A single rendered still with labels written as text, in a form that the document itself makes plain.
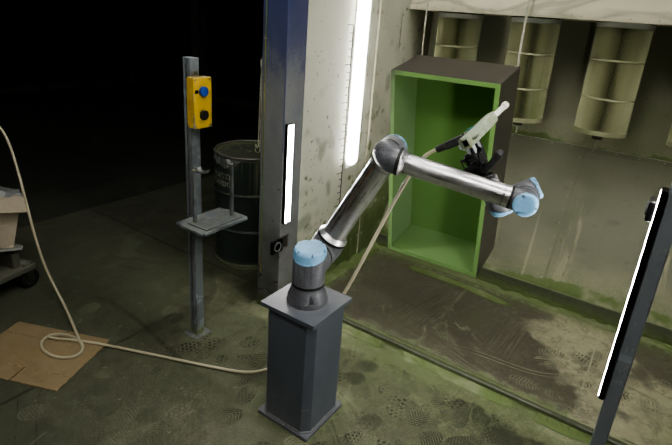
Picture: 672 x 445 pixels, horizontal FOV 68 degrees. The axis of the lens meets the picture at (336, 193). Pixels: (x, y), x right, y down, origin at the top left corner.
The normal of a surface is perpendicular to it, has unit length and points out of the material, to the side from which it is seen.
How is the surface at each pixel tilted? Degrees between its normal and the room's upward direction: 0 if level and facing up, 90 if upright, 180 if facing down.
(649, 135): 90
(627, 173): 57
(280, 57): 90
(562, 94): 90
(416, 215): 102
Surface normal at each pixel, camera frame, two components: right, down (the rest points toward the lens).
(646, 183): -0.44, -0.31
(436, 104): -0.54, 0.43
